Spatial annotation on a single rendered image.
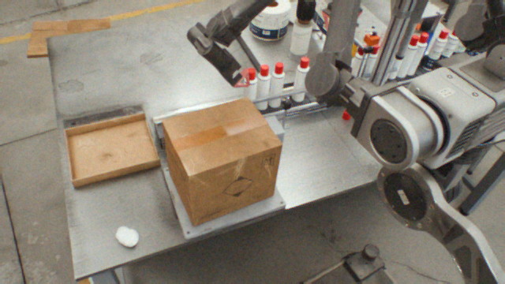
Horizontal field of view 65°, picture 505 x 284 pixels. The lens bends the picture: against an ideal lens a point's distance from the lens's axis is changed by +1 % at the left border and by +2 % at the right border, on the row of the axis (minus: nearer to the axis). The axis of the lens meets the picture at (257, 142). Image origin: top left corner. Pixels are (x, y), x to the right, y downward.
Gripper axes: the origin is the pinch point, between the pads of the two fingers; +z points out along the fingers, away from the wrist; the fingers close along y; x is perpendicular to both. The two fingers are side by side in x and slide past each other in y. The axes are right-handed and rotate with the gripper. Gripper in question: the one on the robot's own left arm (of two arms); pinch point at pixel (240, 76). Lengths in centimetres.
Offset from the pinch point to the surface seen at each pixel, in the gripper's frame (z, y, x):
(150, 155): 6.4, 11.6, 45.6
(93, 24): 88, 251, 70
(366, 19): 91, 44, -66
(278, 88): 28.8, 6.9, -5.9
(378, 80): 45, -13, -35
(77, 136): -7, 34, 61
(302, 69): 30.8, 6.4, -17.7
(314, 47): 64, 35, -32
